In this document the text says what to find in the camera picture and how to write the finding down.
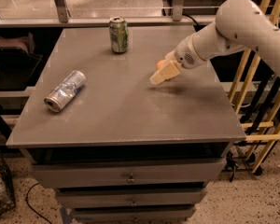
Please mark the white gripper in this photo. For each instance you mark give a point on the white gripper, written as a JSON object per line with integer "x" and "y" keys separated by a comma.
{"x": 184, "y": 55}

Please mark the orange fruit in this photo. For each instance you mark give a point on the orange fruit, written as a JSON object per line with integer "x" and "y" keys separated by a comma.
{"x": 160, "y": 64}

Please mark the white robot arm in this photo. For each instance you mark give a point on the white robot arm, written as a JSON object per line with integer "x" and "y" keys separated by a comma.
{"x": 238, "y": 25}

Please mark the green soda can upright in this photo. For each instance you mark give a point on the green soda can upright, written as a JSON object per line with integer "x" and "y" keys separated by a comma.
{"x": 118, "y": 30}

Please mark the silver redbull can lying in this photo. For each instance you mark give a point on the silver redbull can lying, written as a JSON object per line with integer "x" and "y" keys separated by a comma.
{"x": 63, "y": 94}

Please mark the grey drawer cabinet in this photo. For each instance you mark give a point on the grey drawer cabinet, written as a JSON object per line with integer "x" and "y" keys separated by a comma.
{"x": 119, "y": 115}

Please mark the top grey drawer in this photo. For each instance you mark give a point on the top grey drawer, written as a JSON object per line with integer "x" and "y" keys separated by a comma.
{"x": 121, "y": 173}

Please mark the grey drawer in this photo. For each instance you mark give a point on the grey drawer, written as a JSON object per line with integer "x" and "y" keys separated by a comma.
{"x": 130, "y": 198}
{"x": 133, "y": 214}
{"x": 121, "y": 173}

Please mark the yellow wooden rack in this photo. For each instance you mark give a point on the yellow wooden rack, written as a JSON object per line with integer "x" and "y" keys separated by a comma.
{"x": 257, "y": 131}

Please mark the middle grey drawer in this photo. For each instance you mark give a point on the middle grey drawer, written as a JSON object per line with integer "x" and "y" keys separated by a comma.
{"x": 130, "y": 198}

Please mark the dark chair at left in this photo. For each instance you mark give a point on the dark chair at left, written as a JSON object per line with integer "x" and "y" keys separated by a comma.
{"x": 20, "y": 66}

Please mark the bottom grey drawer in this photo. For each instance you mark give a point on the bottom grey drawer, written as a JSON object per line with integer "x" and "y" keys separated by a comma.
{"x": 133, "y": 214}

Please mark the black wire basket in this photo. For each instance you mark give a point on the black wire basket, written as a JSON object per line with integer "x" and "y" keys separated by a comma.
{"x": 7, "y": 195}

